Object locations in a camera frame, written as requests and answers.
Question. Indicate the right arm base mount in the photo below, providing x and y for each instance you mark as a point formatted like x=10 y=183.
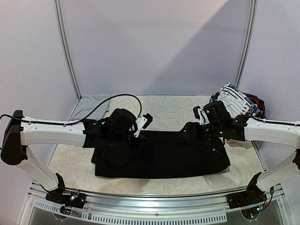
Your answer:
x=246 y=198

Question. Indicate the left aluminium corner post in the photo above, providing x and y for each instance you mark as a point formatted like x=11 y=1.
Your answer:
x=65 y=48

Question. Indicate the right aluminium corner post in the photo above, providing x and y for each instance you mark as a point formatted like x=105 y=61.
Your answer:
x=247 y=41

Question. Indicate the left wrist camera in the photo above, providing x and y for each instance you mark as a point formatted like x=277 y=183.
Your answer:
x=123 y=122

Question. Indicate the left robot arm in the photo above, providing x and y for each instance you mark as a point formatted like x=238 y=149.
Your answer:
x=21 y=132

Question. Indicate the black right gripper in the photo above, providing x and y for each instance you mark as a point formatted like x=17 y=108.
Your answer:
x=191 y=129

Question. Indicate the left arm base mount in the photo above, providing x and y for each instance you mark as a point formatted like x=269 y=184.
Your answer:
x=67 y=198

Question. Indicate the black shirt with buttons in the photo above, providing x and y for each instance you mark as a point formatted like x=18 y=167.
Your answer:
x=162 y=155

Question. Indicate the colourful patterned garment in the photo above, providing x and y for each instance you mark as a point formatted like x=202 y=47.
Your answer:
x=257 y=101

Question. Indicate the white striped garment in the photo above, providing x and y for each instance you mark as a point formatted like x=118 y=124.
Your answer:
x=235 y=102

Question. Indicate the aluminium corner post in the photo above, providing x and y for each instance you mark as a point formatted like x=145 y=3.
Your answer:
x=65 y=48
x=247 y=41

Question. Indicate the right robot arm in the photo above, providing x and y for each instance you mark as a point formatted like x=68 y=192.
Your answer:
x=246 y=128

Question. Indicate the aluminium front rail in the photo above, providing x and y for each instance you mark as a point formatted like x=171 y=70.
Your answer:
x=110 y=209

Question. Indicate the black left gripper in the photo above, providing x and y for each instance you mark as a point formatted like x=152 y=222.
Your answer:
x=133 y=149

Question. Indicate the grey tank top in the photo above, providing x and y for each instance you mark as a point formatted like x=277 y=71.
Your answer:
x=87 y=104

